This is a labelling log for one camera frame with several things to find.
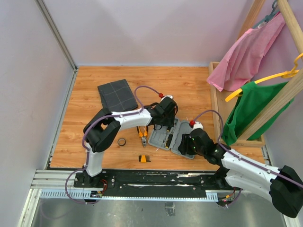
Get grey plastic tool case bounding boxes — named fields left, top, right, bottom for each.
left=148, top=118, right=195, bottom=159

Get black yellow slim screwdriver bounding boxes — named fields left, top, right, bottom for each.
left=165, top=133, right=173, bottom=148

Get orange black pliers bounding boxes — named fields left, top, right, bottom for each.
left=136, top=126, right=148, bottom=147

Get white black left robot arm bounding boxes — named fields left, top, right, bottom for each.
left=74, top=96, right=178, bottom=188

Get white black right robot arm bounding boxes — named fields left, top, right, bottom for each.
left=178, top=128, right=303, bottom=218

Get orange black hex key set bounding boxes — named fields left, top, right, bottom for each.
left=138, top=155, right=151, bottom=163

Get dark grey checked cloth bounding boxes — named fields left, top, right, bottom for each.
left=98, top=79, right=138, bottom=112

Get black tape roll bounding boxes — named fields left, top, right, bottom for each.
left=117, top=138, right=126, bottom=147

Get green shirt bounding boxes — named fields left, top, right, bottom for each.
left=222, top=82, right=286, bottom=145

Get pink shirt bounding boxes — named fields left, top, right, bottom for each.
left=207, top=13, right=285, bottom=92

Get yellow clothes hanger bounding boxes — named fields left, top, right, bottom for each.
left=224, top=53, right=303, bottom=102

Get teal clothes hanger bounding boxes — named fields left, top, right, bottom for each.
left=252, top=0, right=280, bottom=29

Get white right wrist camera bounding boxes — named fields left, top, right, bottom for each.
left=193, top=122, right=204, bottom=130

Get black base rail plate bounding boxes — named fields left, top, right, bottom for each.
left=83, top=169, right=234, bottom=198

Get wooden clothes rack frame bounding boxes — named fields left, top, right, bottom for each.
left=210, top=0, right=303, bottom=147

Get aluminium frame rail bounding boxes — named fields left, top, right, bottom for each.
left=28, top=169, right=292, bottom=201

